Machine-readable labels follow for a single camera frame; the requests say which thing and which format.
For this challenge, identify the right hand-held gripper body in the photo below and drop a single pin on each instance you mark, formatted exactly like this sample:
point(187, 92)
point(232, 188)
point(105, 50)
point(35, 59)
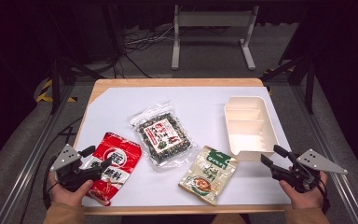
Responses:
point(303, 171)

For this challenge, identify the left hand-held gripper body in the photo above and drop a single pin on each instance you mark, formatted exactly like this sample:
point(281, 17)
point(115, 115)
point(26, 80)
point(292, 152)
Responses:
point(71, 175)

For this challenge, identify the red seasoning packet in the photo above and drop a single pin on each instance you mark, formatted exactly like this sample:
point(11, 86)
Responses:
point(121, 155)

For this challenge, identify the white plastic container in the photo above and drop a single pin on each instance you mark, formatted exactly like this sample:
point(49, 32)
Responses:
point(248, 137)

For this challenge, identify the beige and green seasoning packet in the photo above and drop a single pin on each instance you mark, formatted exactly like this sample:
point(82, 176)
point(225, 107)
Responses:
point(208, 175)

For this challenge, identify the clear packet of dark mix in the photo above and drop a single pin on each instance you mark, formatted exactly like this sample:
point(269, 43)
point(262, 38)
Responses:
point(164, 137)

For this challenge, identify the person's left hand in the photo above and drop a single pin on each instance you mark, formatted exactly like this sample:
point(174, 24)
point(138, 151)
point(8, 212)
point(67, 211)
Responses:
point(66, 194)

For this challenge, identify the person's right hand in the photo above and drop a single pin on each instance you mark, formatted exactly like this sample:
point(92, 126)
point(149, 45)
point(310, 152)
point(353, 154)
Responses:
point(304, 197)

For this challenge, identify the yellow and black hazard tape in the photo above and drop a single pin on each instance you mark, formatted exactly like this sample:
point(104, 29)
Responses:
point(45, 90)

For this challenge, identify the black metal stand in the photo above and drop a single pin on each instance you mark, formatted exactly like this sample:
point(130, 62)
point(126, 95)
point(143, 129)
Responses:
point(307, 77)
point(56, 81)

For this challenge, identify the white table mat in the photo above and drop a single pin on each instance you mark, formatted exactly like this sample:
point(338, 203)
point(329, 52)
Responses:
point(199, 102)

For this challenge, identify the white metal stand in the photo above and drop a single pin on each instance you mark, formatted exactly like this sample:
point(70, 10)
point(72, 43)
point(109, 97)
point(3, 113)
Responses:
point(211, 19)

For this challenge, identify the aluminium rail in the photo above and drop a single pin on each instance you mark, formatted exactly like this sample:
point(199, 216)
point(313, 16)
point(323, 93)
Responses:
point(28, 168)
point(332, 158)

